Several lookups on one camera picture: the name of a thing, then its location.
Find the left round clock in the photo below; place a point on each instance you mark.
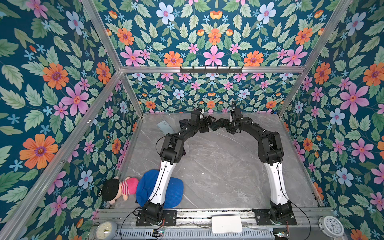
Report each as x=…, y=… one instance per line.
x=106, y=230

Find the plush doll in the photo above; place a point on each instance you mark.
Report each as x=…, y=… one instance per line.
x=113, y=189

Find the blue cap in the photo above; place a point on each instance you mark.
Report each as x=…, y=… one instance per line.
x=174, y=193

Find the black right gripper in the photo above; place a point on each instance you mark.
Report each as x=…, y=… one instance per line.
x=225, y=123

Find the white box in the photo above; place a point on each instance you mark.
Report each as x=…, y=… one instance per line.
x=226, y=224

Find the black hook rail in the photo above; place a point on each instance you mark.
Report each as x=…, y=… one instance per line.
x=209, y=70

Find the light blue phone case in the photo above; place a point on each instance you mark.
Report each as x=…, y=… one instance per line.
x=165, y=128

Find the right round clock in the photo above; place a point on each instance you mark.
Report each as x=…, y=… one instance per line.
x=331, y=226

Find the round clock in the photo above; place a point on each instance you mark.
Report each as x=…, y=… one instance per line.
x=331, y=226
x=106, y=230

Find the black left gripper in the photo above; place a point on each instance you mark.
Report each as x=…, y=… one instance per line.
x=207, y=121

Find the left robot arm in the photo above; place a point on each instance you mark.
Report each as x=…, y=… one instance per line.
x=152, y=213

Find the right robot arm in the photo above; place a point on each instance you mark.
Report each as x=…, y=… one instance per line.
x=270, y=153

